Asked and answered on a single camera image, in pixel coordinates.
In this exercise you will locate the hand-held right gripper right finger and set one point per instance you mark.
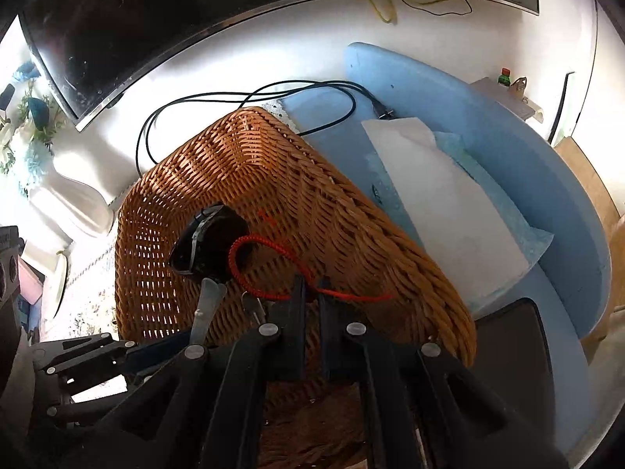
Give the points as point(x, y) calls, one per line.
point(326, 322)

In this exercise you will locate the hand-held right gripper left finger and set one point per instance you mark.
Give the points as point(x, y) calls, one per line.
point(298, 312)

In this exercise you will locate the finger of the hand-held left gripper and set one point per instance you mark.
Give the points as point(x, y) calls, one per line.
point(156, 354)
point(88, 398)

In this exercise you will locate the black wrist band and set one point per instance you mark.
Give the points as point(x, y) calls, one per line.
point(215, 244)

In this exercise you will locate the brown wicker basket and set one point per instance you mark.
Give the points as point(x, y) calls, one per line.
point(312, 195)

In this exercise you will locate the white dish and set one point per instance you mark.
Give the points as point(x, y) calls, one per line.
point(56, 283)

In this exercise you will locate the white paper sheet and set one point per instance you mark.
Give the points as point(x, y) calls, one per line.
point(439, 195)

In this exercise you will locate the light blue cloth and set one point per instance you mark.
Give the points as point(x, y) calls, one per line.
point(532, 244)

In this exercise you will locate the light blue board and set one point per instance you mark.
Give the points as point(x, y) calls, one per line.
point(512, 156)

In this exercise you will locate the white shelf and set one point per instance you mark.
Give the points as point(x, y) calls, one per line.
point(493, 89)

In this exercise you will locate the green bottle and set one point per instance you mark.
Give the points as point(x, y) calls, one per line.
point(504, 78)

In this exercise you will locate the black television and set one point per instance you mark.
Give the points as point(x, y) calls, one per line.
point(195, 10)

